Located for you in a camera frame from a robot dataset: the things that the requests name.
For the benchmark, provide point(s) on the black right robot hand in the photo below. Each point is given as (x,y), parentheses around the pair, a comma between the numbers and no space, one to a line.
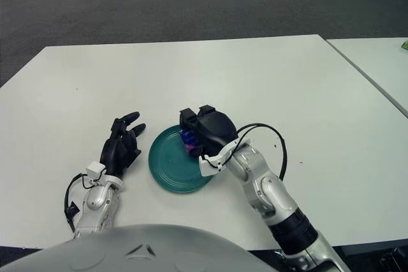
(215,128)

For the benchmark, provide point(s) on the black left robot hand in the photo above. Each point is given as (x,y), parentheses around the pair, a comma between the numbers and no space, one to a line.
(116,154)

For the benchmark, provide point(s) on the blue gum pack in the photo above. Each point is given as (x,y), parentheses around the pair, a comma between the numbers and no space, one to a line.
(188,140)

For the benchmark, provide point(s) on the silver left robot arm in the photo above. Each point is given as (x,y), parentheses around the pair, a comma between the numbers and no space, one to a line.
(95,202)

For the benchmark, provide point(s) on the teal round plate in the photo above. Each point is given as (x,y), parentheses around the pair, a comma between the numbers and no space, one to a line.
(169,163)

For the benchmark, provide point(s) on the grey robot torso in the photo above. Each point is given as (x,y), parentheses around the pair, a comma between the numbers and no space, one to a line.
(79,253)

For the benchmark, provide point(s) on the white side table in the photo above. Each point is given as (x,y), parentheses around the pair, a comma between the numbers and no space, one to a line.
(373,61)

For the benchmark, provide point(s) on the small green packet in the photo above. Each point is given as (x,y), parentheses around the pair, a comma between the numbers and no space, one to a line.
(405,44)

